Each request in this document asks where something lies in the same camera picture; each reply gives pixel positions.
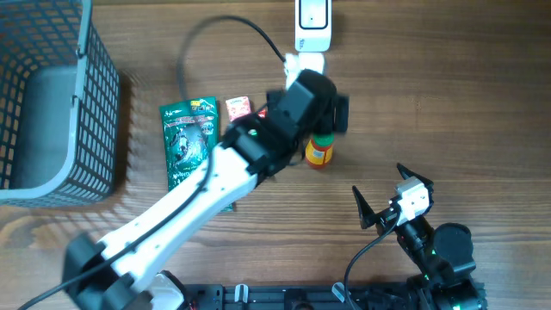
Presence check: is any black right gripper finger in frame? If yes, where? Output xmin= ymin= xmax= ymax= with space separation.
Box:
xmin=352 ymin=186 xmax=378 ymax=229
xmin=396 ymin=163 xmax=434 ymax=189

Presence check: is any red sauce bottle green cap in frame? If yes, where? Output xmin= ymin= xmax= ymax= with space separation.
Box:
xmin=305 ymin=133 xmax=335 ymax=169

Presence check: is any red Kleenex tissue pack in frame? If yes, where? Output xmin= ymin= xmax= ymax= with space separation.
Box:
xmin=226 ymin=96 xmax=251 ymax=122

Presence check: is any green snack bag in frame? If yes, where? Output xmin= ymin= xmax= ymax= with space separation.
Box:
xmin=159 ymin=96 xmax=220 ymax=191

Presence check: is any red Nescafe coffee stick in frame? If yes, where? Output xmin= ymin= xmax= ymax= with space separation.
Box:
xmin=257 ymin=108 xmax=267 ymax=118

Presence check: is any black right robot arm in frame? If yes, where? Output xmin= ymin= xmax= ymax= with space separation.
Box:
xmin=343 ymin=164 xmax=487 ymax=309

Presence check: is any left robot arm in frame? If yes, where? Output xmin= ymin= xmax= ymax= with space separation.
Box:
xmin=62 ymin=70 xmax=349 ymax=309

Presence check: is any white barcode scanner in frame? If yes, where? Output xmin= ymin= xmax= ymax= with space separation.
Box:
xmin=294 ymin=0 xmax=332 ymax=53

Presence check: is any grey plastic mesh basket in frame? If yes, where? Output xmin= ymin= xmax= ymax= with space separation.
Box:
xmin=1 ymin=0 xmax=121 ymax=208

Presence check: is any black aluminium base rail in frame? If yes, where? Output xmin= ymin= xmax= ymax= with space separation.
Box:
xmin=171 ymin=282 xmax=489 ymax=310

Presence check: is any black left camera cable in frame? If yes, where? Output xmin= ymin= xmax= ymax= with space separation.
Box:
xmin=16 ymin=15 xmax=288 ymax=310

